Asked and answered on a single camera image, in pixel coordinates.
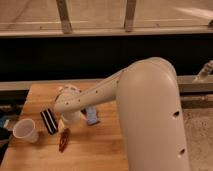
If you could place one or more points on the red chili pepper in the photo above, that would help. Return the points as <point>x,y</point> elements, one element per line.
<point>64,139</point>

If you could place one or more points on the dark items at left edge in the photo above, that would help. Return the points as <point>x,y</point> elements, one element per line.
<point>4,134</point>

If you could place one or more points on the black white striped block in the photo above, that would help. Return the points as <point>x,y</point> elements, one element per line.
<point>49,121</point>

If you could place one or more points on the green round plate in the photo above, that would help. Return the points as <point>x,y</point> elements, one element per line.
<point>57,99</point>

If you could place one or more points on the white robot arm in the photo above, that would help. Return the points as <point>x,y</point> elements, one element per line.
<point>150,114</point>

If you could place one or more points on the blue sponge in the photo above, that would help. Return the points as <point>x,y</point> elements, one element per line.
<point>91,115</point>

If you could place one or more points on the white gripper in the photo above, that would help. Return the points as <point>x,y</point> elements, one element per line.
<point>68,118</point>

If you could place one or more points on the white ceramic cup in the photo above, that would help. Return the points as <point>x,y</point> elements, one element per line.
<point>25,129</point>

